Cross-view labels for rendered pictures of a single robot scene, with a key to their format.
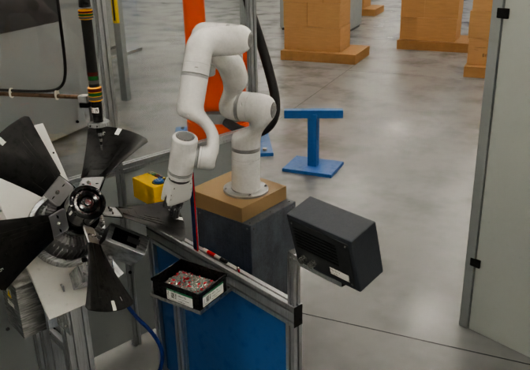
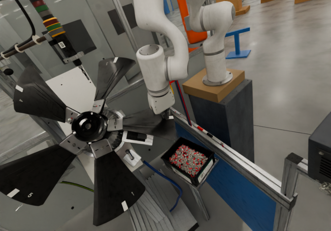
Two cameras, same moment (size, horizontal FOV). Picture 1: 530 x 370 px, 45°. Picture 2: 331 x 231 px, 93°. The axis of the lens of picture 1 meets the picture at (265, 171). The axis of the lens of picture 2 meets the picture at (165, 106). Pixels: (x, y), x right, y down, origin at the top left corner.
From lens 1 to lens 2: 1.64 m
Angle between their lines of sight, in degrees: 24
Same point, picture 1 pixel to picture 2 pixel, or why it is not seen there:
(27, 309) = not seen: hidden behind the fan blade
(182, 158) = (151, 75)
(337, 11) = not seen: outside the picture
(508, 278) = not seen: outside the picture
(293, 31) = not seen: hidden behind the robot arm
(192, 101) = (147, 5)
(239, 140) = (208, 46)
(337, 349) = (274, 145)
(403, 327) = (310, 129)
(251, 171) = (220, 66)
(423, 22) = not seen: outside the picture
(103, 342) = (162, 148)
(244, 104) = (208, 15)
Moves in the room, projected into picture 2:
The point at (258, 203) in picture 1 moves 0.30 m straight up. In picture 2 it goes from (227, 87) to (221, 36)
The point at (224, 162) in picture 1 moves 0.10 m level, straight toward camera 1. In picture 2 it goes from (201, 61) to (202, 65)
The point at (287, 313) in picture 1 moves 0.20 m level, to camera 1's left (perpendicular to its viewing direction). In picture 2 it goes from (280, 199) to (220, 196)
